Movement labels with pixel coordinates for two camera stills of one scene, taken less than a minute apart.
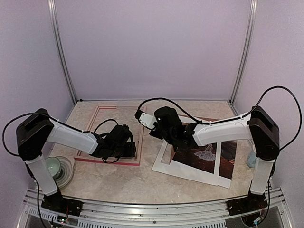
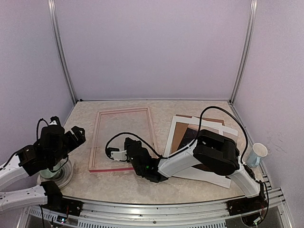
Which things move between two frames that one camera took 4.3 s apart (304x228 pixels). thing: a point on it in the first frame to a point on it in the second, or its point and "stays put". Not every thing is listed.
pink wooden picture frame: (133, 117) to (91, 168)
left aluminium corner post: (52, 4) stays put
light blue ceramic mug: (252, 157) stays put
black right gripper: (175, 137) to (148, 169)
